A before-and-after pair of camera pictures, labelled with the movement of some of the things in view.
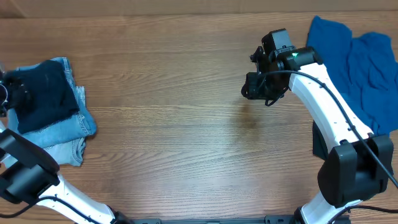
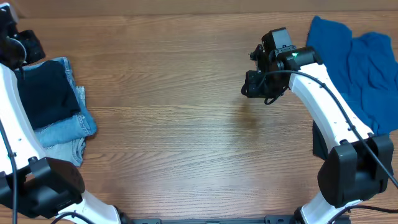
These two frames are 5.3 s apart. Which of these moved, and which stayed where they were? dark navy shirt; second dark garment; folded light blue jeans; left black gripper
Moved: left black gripper
Stayed: folded light blue jeans; second dark garment; dark navy shirt
